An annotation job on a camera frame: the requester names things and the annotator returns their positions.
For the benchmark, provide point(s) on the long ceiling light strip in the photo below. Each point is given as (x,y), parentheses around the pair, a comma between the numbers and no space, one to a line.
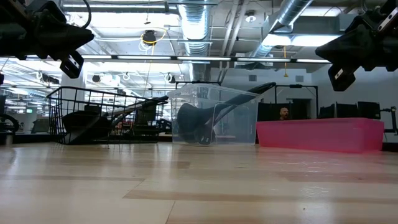
(202,58)

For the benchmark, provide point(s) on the clear plastic container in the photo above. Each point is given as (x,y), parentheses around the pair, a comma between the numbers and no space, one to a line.
(242,130)

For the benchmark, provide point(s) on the wide silver ventilation duct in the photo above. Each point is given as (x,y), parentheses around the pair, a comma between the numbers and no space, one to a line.
(196,25)

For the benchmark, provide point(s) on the large black ladle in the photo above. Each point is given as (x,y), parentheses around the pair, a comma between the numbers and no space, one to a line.
(265,87)

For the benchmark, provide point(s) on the black background monitor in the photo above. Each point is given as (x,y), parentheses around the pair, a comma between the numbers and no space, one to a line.
(346,111)
(369,110)
(328,112)

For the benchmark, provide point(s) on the black metal table frame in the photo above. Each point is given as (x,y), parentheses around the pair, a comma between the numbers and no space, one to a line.
(31,139)

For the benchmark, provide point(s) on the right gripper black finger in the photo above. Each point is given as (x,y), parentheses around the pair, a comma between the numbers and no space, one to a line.
(354,35)
(354,57)

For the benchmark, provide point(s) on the person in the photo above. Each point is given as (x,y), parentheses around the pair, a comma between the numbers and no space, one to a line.
(283,112)

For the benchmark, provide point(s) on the red plastic container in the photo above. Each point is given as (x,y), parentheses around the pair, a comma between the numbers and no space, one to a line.
(320,135)

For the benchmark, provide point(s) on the black background station frame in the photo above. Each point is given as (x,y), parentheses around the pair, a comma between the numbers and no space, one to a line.
(199,82)
(295,86)

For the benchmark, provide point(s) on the slanted silver ventilation duct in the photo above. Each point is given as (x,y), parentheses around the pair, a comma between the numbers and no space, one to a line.
(292,9)

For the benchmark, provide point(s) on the white ceiling sensor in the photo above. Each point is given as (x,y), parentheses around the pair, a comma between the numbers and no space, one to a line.
(250,17)

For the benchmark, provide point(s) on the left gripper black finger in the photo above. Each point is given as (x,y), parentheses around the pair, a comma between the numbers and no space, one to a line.
(59,46)
(56,23)

